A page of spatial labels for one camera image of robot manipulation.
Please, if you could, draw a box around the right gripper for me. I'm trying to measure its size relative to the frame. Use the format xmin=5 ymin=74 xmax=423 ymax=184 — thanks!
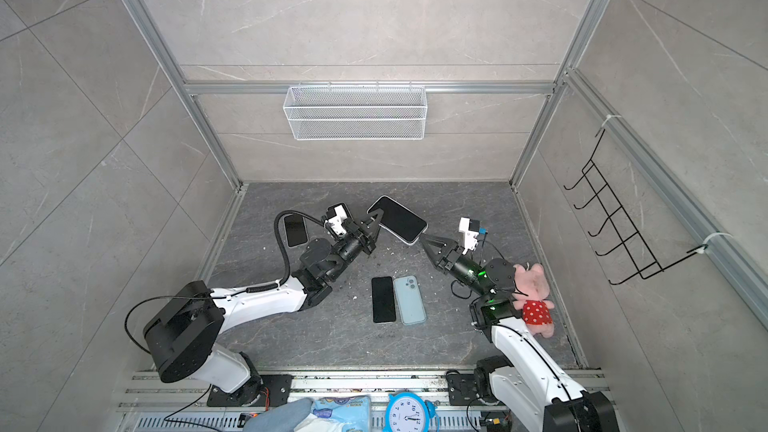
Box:
xmin=422 ymin=236 xmax=492 ymax=304

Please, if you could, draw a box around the black phone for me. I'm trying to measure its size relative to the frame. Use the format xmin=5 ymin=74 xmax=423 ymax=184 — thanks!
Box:
xmin=367 ymin=195 xmax=428 ymax=246
xmin=283 ymin=214 xmax=308 ymax=248

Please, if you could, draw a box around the grey-green phone case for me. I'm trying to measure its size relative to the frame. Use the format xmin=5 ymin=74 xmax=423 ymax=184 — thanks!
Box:
xmin=393 ymin=276 xmax=427 ymax=325

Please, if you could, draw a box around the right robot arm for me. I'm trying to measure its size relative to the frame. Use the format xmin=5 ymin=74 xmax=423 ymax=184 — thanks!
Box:
xmin=420 ymin=234 xmax=619 ymax=431

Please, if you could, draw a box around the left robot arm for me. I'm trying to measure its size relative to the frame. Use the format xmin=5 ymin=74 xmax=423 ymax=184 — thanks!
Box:
xmin=143 ymin=204 xmax=384 ymax=393

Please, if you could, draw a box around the pink pig plush toy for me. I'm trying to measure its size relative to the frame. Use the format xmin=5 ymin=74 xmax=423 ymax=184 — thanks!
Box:
xmin=512 ymin=263 xmax=555 ymax=338

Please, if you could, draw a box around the blue alarm clock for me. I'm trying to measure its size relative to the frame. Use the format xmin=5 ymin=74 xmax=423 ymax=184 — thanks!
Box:
xmin=382 ymin=391 xmax=438 ymax=432

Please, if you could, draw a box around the blue wet wipes pack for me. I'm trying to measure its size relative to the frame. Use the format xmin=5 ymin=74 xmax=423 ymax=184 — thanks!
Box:
xmin=294 ymin=396 xmax=372 ymax=432

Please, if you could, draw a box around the grey-blue cloth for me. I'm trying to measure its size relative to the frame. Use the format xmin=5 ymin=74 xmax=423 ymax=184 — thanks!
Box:
xmin=242 ymin=398 xmax=313 ymax=432

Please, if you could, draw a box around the white wire mesh basket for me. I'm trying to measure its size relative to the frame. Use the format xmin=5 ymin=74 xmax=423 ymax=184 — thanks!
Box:
xmin=283 ymin=84 xmax=428 ymax=141

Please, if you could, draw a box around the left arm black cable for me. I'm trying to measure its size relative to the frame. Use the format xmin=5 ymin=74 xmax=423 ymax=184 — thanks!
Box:
xmin=273 ymin=209 xmax=328 ymax=286

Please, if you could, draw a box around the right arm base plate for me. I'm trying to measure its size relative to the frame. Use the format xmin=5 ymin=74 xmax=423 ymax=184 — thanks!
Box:
xmin=444 ymin=370 xmax=497 ymax=406

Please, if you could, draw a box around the black wire hook rack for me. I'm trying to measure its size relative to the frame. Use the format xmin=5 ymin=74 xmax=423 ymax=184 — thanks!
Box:
xmin=562 ymin=129 xmax=709 ymax=287

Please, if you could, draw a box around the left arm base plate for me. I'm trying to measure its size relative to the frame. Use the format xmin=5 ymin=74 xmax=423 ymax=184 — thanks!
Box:
xmin=206 ymin=374 xmax=293 ymax=408

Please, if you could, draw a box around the aluminium rail front frame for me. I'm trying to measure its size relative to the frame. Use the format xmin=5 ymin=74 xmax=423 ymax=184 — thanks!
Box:
xmin=113 ymin=366 xmax=524 ymax=431

